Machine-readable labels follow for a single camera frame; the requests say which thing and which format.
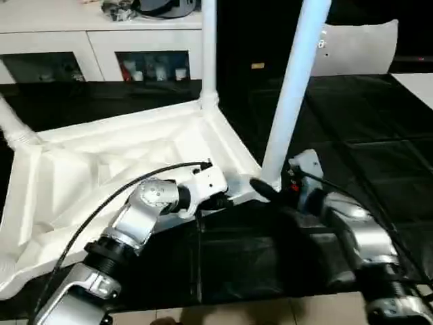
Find white plastic table leg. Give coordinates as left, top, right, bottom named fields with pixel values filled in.
left=199, top=0, right=220, bottom=111
left=260, top=0, right=333, bottom=192
left=0, top=94, right=43, bottom=148

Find black padded mat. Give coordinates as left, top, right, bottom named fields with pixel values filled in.
left=0, top=72, right=433, bottom=319

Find black cabinet with yellow label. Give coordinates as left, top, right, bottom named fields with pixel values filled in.
left=214, top=0, right=305, bottom=102

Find grey pillow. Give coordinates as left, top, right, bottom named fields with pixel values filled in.
left=313, top=18, right=400, bottom=76

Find white flat board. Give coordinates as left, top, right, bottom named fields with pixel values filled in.
left=394, top=72, right=433, bottom=111

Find small red item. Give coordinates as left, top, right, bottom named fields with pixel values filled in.
left=120, top=59, right=135, bottom=81

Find white cabinet with glass doors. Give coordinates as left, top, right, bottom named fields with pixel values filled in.
left=0, top=0, right=206, bottom=84

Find dark round object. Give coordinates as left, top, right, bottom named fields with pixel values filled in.
left=133, top=0, right=204, bottom=18

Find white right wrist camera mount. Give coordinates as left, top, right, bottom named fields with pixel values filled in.
left=289, top=148, right=325, bottom=213

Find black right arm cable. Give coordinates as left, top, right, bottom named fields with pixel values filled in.
left=299, top=167, right=433, bottom=325

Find black tangled straps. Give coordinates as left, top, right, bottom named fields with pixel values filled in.
left=100, top=0, right=136, bottom=23

